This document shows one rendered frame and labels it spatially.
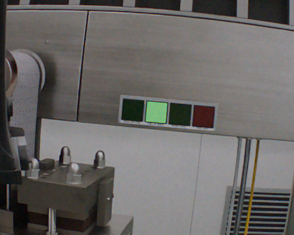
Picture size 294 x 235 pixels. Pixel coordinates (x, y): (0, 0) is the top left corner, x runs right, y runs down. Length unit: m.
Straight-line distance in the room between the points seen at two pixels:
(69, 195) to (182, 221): 2.76
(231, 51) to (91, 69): 0.37
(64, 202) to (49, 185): 0.05
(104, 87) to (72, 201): 0.44
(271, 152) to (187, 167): 0.53
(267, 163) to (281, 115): 2.36
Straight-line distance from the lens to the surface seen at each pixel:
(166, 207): 4.22
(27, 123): 1.71
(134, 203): 4.24
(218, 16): 1.83
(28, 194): 1.53
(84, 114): 1.85
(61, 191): 1.51
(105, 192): 1.66
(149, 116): 1.82
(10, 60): 1.56
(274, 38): 1.82
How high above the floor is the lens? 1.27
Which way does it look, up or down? 3 degrees down
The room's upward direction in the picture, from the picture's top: 5 degrees clockwise
